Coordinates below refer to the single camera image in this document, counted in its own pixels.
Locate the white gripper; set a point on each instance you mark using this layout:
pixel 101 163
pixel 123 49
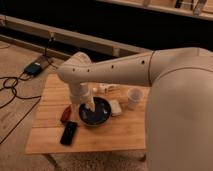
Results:
pixel 82 94

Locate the dark ceramic bowl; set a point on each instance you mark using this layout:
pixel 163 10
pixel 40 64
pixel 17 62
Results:
pixel 99 116

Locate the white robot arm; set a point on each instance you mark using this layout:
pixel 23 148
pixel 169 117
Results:
pixel 179 109

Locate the small white figurine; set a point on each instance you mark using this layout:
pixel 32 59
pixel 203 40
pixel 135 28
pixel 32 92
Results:
pixel 104 88

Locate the red small object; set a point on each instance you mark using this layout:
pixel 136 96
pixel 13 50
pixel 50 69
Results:
pixel 66 115

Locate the black remote control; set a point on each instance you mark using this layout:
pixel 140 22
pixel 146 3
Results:
pixel 68 133

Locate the white rectangular block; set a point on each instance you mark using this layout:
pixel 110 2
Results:
pixel 115 107

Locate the black power adapter box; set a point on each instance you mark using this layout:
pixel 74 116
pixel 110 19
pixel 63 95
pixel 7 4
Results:
pixel 33 69

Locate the white plastic cup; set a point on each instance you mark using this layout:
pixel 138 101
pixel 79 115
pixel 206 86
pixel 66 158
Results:
pixel 134 96

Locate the wooden table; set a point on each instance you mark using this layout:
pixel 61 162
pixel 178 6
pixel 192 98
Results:
pixel 121 133

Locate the long wooden rail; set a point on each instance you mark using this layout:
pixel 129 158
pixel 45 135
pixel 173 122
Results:
pixel 76 39

